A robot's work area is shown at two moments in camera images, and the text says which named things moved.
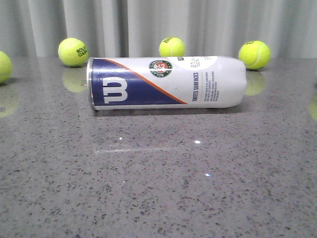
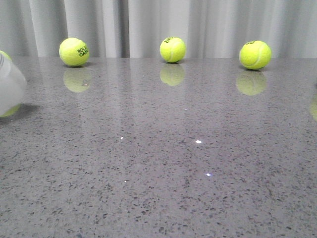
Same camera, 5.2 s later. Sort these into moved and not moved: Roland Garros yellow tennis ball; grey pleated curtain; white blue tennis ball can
Moved: white blue tennis ball can
Not moved: Roland Garros yellow tennis ball; grey pleated curtain
